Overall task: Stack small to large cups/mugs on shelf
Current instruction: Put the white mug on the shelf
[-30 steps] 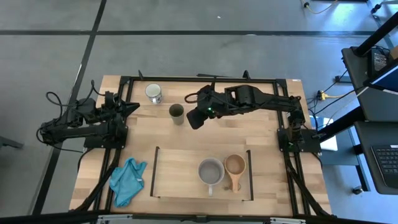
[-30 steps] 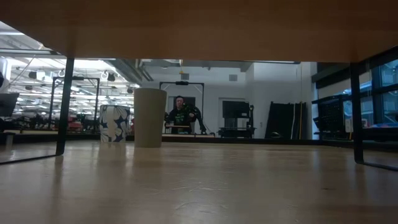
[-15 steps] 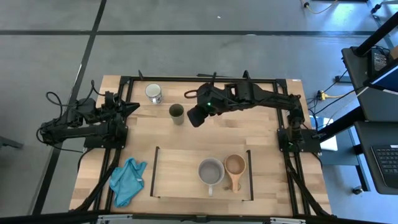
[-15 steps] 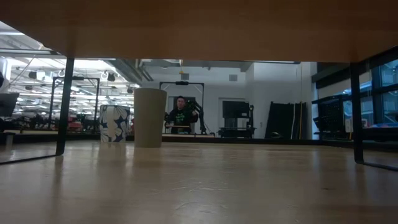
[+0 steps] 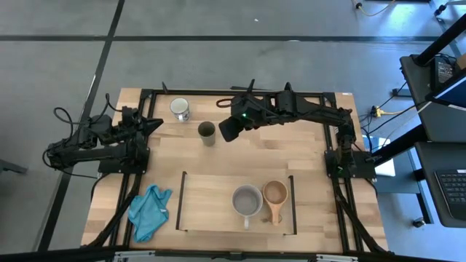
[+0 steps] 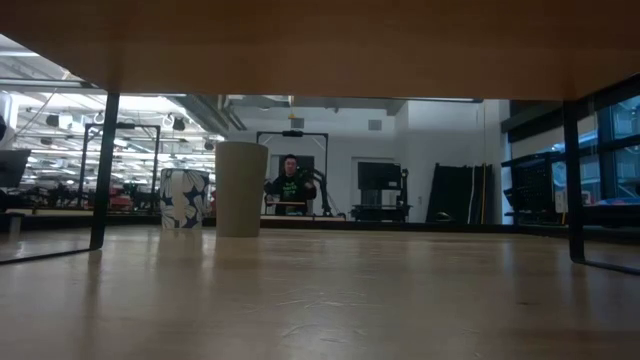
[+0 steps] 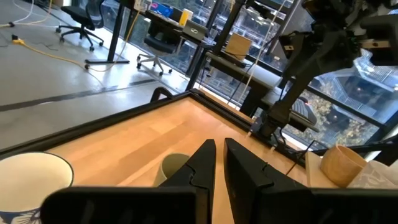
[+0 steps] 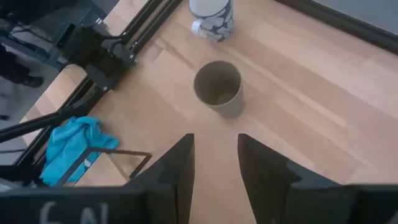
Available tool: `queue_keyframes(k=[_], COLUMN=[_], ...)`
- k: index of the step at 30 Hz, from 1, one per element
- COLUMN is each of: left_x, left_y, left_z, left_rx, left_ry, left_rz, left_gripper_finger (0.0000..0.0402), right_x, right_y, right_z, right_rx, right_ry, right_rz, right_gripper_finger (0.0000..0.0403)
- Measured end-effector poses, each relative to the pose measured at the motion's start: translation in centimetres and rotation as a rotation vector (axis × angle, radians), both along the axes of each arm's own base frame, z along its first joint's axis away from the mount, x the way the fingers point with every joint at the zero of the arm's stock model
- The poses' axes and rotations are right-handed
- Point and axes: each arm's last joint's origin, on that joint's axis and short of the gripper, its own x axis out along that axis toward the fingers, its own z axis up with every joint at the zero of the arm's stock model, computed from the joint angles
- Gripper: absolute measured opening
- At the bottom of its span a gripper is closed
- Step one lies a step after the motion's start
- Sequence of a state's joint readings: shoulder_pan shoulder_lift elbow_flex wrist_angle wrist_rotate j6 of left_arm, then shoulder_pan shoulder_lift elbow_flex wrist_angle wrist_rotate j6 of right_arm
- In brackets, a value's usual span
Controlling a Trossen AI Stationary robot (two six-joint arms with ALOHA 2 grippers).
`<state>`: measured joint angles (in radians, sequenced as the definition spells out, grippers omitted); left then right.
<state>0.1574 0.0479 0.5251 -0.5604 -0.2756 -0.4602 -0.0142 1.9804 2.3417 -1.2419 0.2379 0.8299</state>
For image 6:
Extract black gantry frame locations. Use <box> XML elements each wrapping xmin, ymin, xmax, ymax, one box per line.
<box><xmin>77</xmin><ymin>122</ymin><xmax>163</xmax><ymax>212</ymax></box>

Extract person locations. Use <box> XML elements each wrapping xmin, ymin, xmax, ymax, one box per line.
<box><xmin>263</xmin><ymin>153</ymin><xmax>318</xmax><ymax>217</ymax></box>

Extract black leaning panels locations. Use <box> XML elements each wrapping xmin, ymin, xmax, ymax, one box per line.
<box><xmin>425</xmin><ymin>162</ymin><xmax>502</xmax><ymax>225</ymax></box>

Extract black monitor on cart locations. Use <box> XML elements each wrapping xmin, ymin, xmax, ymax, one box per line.
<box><xmin>349</xmin><ymin>161</ymin><xmax>414</xmax><ymax>223</ymax></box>

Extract blue white flower mug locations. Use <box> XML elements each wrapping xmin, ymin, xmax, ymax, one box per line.
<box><xmin>159</xmin><ymin>168</ymin><xmax>212</xmax><ymax>231</ymax></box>

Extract black background rig frame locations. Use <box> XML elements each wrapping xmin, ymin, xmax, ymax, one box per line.
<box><xmin>255</xmin><ymin>130</ymin><xmax>347</xmax><ymax>220</ymax></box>

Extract black window frame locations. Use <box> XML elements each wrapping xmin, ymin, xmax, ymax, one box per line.
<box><xmin>501</xmin><ymin>74</ymin><xmax>640</xmax><ymax>229</ymax></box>

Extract wooden shelf with metal legs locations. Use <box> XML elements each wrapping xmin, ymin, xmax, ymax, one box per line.
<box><xmin>0</xmin><ymin>0</ymin><xmax>640</xmax><ymax>276</ymax></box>

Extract black wire rack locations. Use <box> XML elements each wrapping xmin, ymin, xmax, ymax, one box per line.
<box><xmin>500</xmin><ymin>151</ymin><xmax>569</xmax><ymax>227</ymax></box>

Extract tall grey-green cup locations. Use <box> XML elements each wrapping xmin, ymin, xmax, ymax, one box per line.
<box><xmin>214</xmin><ymin>141</ymin><xmax>270</xmax><ymax>238</ymax></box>

